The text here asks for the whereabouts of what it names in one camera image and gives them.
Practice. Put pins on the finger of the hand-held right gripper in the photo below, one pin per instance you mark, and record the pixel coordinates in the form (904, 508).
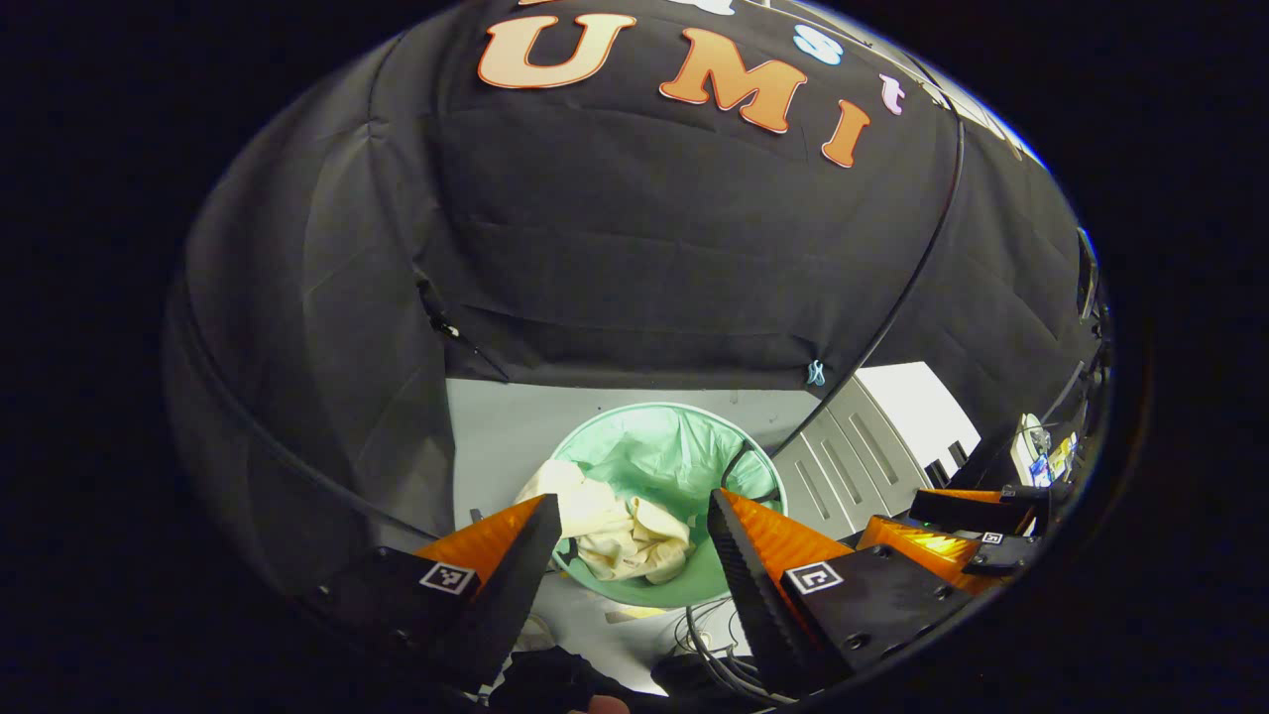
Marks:
(972, 511)
(922, 550)

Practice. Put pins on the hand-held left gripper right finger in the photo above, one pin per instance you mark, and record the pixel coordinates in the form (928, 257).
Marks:
(753, 595)

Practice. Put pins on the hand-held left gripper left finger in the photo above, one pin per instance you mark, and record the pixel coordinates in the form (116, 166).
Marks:
(501, 590)

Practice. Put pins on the cream collared shirt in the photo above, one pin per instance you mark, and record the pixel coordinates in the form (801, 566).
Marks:
(625, 540)

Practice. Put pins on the green laundry hamper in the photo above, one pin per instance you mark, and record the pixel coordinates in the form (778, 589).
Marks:
(664, 451)

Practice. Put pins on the dark cloth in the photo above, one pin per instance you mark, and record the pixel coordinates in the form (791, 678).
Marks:
(555, 679)

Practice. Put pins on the white slotted cabinet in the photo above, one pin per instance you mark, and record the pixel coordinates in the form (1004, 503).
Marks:
(872, 446)

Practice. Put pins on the small blue clip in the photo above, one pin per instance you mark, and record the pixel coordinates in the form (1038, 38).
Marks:
(815, 373)

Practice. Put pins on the small black clip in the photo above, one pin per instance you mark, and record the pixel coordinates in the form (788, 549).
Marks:
(436, 315)

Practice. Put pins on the black backdrop cloth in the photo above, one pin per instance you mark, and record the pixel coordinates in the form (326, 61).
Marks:
(644, 248)

